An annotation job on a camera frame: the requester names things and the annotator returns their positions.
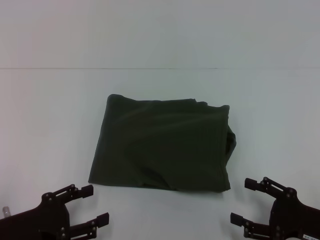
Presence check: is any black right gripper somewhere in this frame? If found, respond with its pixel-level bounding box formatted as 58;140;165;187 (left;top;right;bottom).
229;176;320;240

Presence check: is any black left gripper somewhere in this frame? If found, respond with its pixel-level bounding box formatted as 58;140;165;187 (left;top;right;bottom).
0;184;110;240

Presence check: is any dark green t-shirt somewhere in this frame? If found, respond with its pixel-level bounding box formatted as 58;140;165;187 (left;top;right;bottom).
87;93;237;193

